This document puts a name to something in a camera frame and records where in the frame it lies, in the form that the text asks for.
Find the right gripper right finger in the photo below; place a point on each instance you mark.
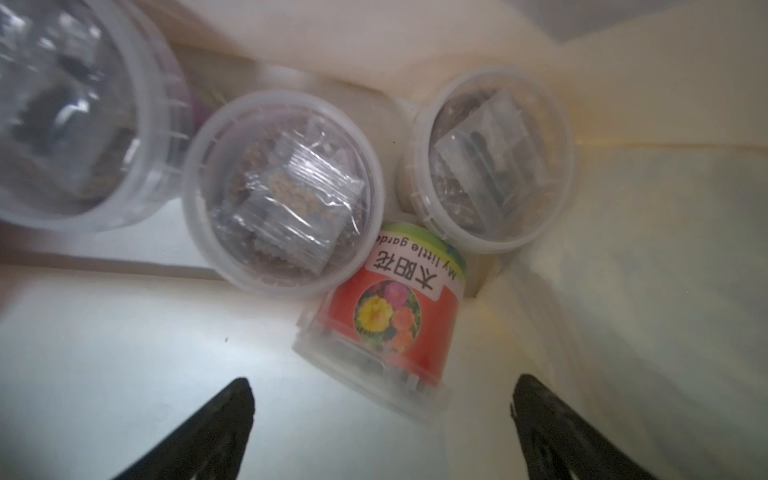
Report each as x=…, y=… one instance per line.
x=557, y=443

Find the clear lid seed jar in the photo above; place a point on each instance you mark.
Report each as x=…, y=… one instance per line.
x=283, y=194

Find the red label seed jar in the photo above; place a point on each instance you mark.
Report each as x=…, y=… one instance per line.
x=387, y=331

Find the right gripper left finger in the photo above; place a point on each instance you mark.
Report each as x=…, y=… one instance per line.
x=210, y=444

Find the seed jar in bag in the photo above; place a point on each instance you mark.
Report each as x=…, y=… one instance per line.
x=96, y=115
x=490, y=162

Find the cream canvas tote bag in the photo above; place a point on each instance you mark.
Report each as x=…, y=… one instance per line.
x=644, y=306

